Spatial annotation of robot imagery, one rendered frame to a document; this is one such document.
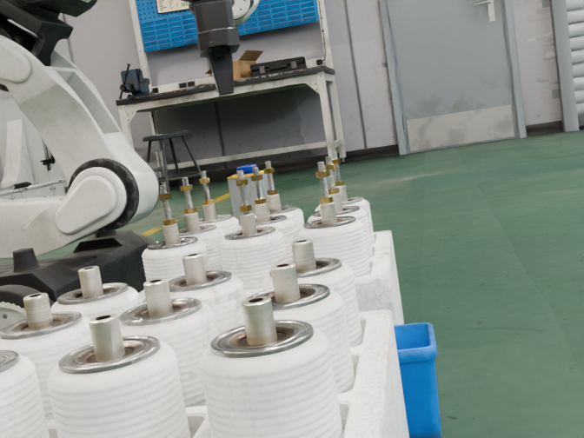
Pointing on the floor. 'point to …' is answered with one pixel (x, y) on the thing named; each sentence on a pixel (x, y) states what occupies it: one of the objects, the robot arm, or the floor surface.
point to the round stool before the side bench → (173, 156)
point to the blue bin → (419, 378)
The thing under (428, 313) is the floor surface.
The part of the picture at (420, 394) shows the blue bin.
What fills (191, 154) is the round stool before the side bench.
